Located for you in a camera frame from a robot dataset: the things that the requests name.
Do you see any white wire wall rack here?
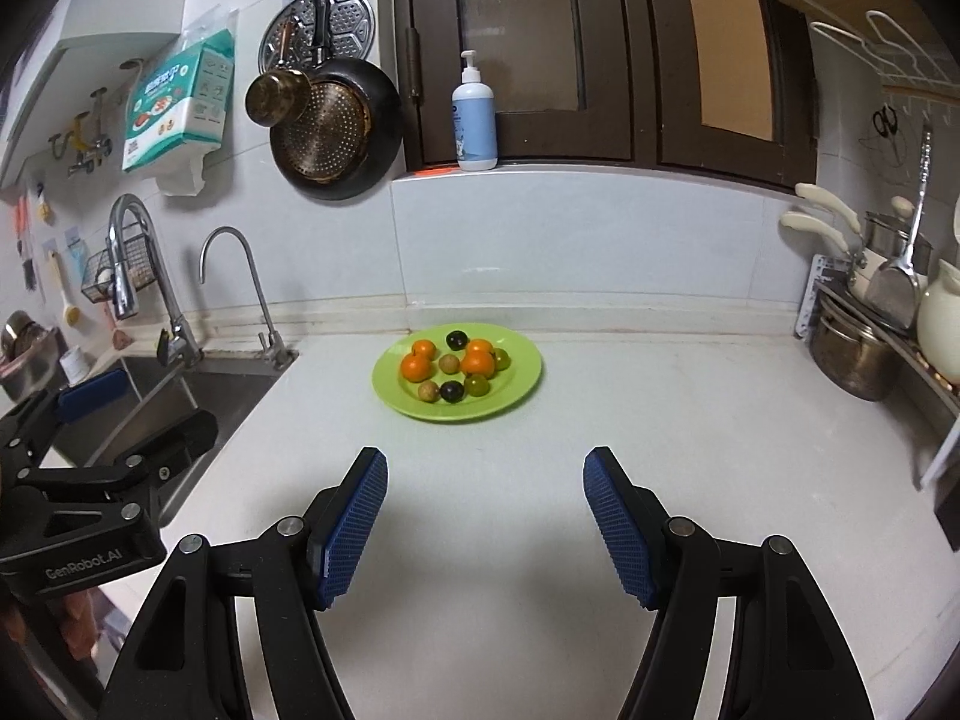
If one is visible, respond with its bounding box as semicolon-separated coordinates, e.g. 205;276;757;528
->
810;11;960;102

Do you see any wooden handled dish brush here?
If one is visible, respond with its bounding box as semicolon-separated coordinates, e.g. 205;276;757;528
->
46;251;82;327

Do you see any black wire basket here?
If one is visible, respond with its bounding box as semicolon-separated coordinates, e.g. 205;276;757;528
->
81;240;151;305

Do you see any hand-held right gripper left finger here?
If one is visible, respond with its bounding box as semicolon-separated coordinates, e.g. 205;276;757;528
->
97;446;389;720

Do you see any dark wooden window frame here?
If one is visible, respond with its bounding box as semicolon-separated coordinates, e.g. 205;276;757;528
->
377;0;818;192

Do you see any white pump soap bottle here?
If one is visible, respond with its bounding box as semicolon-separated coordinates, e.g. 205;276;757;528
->
451;49;499;172

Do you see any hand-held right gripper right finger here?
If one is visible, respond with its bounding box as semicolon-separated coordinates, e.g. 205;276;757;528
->
583;446;875;720

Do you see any stainless steel pot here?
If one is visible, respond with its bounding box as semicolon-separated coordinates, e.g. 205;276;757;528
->
810;307;905;402

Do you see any thin gooseneck faucet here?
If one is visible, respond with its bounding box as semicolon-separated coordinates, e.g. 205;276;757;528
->
199;226;295;370

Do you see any steel bowl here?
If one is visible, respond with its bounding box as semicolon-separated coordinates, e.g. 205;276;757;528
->
0;310;62;402

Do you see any steel ladle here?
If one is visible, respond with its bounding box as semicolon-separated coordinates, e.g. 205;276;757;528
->
866;131;935;331

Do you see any large chrome faucet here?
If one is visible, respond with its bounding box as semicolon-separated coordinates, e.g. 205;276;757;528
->
109;193;205;368

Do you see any black frying pan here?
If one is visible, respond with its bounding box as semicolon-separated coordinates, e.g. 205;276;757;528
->
268;0;402;202

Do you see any brass ladle pot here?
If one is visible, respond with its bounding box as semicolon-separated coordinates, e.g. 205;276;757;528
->
244;15;314;128

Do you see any cream pot handle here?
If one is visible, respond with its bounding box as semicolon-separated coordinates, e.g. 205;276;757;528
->
778;211;848;250
795;181;862;235

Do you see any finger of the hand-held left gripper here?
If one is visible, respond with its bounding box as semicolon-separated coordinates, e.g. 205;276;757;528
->
0;373;130;458
15;411;220;527

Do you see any yellow metal wall valve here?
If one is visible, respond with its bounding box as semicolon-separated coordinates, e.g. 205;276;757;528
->
49;88;113;179

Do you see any paper towel pack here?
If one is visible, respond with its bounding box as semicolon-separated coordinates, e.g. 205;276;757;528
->
121;28;237;197

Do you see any stainless steel sink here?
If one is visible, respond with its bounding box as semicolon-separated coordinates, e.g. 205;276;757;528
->
45;349;299;533

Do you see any green plate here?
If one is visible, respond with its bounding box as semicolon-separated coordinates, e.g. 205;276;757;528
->
372;322;544;423

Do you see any metal dish rack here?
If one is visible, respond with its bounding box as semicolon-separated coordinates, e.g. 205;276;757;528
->
795;255;960;436

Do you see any cream ceramic jug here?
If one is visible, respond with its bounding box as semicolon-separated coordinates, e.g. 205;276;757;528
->
916;259;960;383

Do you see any round steel steamer rack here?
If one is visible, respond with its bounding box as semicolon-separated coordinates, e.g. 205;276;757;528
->
259;0;374;76

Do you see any white wall cabinet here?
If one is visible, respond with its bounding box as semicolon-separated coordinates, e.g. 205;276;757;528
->
0;34;185;192

